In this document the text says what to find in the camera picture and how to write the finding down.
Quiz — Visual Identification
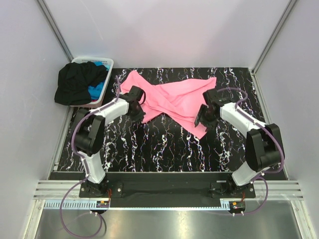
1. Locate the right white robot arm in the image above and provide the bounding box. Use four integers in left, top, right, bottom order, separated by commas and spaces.
194, 89, 285, 198

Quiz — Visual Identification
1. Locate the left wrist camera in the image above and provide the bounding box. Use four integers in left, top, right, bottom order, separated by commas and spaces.
128, 86, 145, 102

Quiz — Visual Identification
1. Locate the right orange connector box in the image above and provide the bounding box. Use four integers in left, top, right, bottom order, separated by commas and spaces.
230, 201, 246, 210

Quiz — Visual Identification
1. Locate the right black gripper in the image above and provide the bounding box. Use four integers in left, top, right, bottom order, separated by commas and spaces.
194, 104, 219, 132

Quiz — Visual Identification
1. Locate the orange connector box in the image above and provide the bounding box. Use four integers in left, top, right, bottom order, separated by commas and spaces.
230, 201, 246, 210
96, 200, 110, 208

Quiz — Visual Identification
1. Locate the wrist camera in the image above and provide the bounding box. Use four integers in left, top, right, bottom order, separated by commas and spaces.
128, 86, 145, 102
202, 89, 224, 106

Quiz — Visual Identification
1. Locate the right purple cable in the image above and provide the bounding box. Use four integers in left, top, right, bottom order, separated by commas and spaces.
216, 87, 285, 216

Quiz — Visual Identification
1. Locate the pink t shirt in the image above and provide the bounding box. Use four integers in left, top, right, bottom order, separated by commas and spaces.
121, 71, 217, 139

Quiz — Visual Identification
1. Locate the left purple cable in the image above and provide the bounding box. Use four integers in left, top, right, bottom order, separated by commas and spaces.
59, 76, 125, 239

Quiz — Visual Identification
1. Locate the blue t shirt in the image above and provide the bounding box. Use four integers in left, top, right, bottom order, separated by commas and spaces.
88, 62, 109, 102

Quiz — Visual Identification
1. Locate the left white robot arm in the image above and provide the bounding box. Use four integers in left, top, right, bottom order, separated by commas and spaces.
71, 86, 146, 197

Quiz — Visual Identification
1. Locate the purple cable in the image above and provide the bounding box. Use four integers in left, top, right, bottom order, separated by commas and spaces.
216, 87, 285, 216
59, 76, 125, 239

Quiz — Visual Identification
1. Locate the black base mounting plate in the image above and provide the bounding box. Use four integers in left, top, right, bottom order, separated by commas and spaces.
79, 172, 256, 210

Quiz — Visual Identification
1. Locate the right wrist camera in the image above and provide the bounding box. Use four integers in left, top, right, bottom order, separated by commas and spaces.
202, 89, 224, 106

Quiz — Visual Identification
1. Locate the aluminium frame rail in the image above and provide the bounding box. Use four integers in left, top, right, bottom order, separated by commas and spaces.
33, 180, 303, 211

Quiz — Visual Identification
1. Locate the black t shirt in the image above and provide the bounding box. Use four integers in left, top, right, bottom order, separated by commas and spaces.
54, 61, 109, 106

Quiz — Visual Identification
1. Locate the left orange connector box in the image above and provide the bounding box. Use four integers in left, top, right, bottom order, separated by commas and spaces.
96, 200, 110, 208

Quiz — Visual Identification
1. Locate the white plastic laundry basket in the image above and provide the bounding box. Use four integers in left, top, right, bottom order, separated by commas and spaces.
71, 56, 114, 108

